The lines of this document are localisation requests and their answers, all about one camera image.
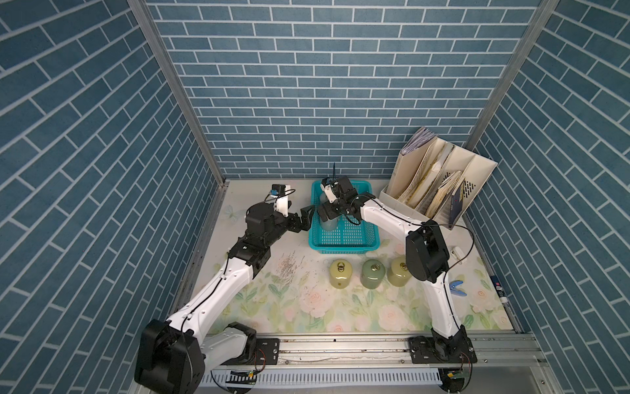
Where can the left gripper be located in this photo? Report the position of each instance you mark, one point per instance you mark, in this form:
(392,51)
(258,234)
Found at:
(295,226)

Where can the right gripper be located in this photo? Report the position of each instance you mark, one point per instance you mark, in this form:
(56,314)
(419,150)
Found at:
(327,208)

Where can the teal plastic basket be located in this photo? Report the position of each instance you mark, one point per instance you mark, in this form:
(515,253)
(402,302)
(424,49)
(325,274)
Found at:
(346,239)

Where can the yellow tea canister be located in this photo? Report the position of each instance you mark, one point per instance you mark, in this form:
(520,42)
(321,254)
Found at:
(341,272)

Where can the dark green tea canister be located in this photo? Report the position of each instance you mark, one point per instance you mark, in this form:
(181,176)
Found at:
(372,274)

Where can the yellow-green tea canister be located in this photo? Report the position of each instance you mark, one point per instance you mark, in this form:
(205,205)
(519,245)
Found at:
(398,273)

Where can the grey-blue tea canister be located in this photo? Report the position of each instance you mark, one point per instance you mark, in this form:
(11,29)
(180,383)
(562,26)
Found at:
(329,225)

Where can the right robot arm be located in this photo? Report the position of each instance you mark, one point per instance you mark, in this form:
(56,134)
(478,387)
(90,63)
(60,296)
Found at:
(426,258)

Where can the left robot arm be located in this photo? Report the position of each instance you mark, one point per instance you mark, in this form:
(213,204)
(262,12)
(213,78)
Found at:
(206,300)

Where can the beige file organizer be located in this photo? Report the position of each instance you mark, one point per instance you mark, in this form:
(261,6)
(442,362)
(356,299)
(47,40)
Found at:
(422,182)

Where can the purple-grey folder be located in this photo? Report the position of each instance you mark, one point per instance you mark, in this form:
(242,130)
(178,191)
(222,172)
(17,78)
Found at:
(421,137)

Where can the dark blue booklet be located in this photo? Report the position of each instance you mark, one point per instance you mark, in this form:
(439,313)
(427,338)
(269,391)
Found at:
(457,204)

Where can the small white object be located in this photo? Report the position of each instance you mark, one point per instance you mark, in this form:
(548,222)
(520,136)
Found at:
(457,253)

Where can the blue clip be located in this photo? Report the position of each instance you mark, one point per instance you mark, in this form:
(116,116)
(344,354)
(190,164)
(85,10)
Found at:
(455,288)

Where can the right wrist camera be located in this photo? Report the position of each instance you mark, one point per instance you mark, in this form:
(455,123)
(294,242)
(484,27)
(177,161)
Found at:
(327,187)

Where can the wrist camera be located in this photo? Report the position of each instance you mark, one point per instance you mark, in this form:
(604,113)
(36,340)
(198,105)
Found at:
(327,187)
(280,199)

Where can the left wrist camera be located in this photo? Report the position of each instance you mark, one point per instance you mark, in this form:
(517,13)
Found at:
(280,199)

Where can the marker pen at wall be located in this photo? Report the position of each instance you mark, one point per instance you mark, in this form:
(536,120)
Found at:
(499,289)

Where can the aluminium front rail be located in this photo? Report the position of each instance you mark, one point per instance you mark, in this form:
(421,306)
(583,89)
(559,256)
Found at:
(284,361)

